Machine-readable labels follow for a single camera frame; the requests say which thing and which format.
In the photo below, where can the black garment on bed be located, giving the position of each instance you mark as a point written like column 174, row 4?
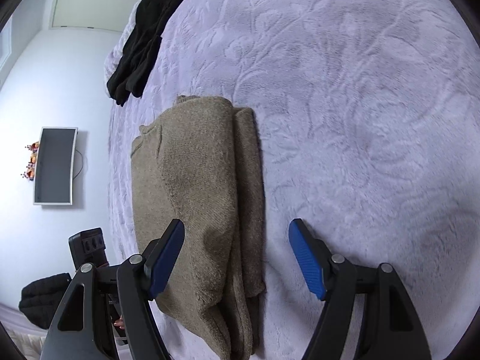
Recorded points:
column 141, row 49

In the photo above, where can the black bag on floor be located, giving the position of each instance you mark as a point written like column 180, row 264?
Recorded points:
column 40, row 299

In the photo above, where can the olive brown knit sweater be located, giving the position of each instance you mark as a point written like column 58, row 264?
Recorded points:
column 200, row 162

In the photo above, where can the lavender embossed bed blanket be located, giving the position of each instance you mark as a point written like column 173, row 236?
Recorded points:
column 368, row 120

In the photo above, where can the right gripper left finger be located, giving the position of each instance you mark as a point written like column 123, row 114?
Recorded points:
column 104, row 306

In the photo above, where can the orange flower decoration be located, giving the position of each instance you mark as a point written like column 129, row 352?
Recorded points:
column 29, row 172

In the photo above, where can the wall mounted television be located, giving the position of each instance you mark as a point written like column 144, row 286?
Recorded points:
column 54, row 167

